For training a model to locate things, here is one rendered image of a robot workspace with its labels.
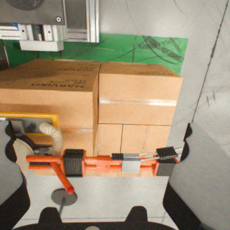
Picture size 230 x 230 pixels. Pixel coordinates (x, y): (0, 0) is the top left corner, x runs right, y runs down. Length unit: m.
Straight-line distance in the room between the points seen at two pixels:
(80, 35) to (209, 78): 1.38
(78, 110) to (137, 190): 2.16
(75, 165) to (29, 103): 0.38
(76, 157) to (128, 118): 0.74
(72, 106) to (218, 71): 1.62
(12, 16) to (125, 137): 1.05
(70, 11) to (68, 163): 1.15
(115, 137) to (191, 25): 1.24
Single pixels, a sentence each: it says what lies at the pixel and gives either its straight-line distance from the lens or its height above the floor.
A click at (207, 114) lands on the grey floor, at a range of 2.18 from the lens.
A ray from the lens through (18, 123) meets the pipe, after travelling 0.71.
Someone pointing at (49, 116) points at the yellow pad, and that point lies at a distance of 0.68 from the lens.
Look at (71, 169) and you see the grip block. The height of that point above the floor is 1.20.
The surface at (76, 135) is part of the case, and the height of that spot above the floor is 0.94.
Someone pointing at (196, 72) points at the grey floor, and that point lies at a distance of 1.91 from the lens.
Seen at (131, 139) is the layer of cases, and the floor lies 0.54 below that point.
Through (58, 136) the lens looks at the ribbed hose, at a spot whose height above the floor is 1.13.
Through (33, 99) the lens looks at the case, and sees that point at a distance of 0.82.
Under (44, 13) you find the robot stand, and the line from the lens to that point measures 0.63.
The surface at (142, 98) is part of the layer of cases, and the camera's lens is 1.19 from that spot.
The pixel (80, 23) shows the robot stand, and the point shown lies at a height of 0.21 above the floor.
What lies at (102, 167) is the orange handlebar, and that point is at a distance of 0.63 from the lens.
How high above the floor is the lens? 1.63
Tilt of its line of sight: 63 degrees down
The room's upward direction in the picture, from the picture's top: 176 degrees clockwise
